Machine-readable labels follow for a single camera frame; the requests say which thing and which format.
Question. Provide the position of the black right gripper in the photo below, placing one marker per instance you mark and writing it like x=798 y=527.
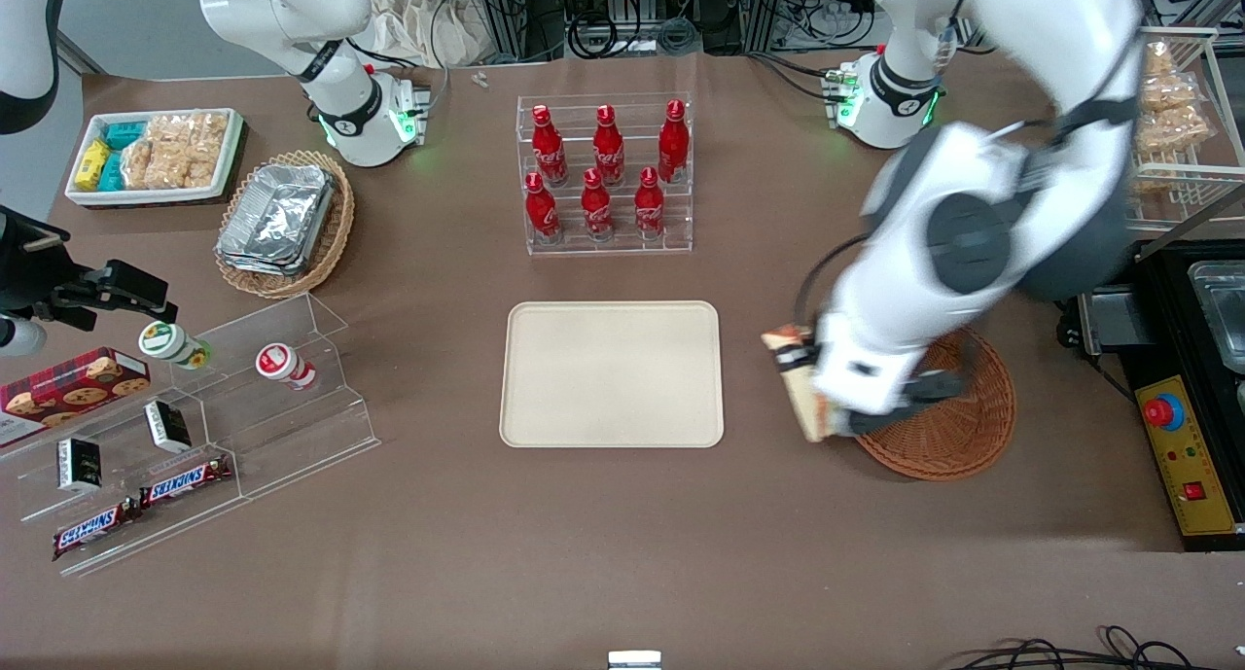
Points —
x=29 y=273

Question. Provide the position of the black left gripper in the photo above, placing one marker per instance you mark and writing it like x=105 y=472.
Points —
x=790 y=360

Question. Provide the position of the triangle sandwich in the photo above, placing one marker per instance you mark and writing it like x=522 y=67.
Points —
x=812 y=409

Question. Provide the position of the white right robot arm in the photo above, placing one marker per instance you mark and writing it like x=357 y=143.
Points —
x=340 y=106

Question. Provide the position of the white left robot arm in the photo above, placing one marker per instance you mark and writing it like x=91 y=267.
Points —
x=973 y=232

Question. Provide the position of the white rectangular snack tray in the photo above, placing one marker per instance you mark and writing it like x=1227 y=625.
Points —
x=146 y=196

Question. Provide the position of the round brown wicker basket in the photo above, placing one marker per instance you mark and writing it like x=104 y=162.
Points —
x=953 y=441

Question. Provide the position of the beige rectangular tray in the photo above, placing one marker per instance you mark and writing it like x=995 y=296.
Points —
x=613 y=373

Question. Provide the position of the oval tan wicker basket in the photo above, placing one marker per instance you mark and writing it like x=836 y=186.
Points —
x=331 y=237

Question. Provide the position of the green lid yogurt cup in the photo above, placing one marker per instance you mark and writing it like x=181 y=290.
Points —
x=170 y=342

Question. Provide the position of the red plaid cookie box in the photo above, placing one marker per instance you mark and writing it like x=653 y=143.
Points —
x=68 y=388

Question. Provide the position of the teal snack pack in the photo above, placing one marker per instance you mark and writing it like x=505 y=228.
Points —
x=124 y=133
x=111 y=172

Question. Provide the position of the clear rice cracker bag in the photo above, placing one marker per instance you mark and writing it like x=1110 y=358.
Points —
x=138 y=164
x=190 y=127
x=187 y=166

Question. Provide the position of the yellow snack pack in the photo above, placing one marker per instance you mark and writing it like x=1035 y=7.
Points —
x=92 y=164

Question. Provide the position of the small black white box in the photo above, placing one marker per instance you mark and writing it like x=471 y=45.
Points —
x=80 y=466
x=167 y=427

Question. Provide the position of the stacked aluminium foil trays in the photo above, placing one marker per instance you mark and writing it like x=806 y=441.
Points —
x=277 y=218

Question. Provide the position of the red lid yogurt cup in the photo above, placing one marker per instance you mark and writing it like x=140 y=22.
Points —
x=282 y=363

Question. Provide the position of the Snickers chocolate bar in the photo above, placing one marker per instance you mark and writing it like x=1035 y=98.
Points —
x=92 y=529
x=185 y=480

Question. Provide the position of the red Coca-Cola bottle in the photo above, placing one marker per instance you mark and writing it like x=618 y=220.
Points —
x=550 y=150
x=596 y=208
x=650 y=208
x=609 y=150
x=673 y=145
x=542 y=208

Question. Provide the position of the clear acrylic step display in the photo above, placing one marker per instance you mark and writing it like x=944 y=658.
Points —
x=292 y=427

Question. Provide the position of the clear acrylic bottle rack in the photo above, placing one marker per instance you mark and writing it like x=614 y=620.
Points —
x=608 y=245

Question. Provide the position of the grey metal box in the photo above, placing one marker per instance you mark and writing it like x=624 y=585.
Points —
x=1104 y=325

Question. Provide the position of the small white device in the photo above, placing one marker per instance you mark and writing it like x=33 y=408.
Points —
x=634 y=660

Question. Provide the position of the white cloth bag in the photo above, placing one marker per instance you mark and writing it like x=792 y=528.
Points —
x=428 y=23

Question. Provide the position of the yellow emergency stop box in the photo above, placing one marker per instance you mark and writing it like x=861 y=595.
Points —
x=1191 y=456

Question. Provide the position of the steel pan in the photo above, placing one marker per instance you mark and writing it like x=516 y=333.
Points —
x=1221 y=310

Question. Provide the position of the clear fried snack bag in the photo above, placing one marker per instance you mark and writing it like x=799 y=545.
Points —
x=1157 y=60
x=1170 y=93
x=1172 y=130

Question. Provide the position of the aluminium frame post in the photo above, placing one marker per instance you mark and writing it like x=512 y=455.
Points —
x=511 y=14

